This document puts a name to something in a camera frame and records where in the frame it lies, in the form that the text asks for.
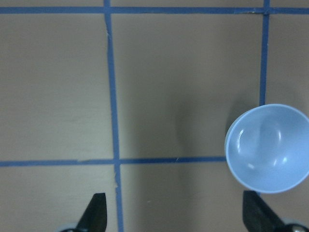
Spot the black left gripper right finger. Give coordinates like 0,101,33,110
242,190,285,232

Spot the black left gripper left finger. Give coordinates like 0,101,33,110
76,193,107,232

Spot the blue bowl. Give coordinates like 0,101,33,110
224,104,309,194

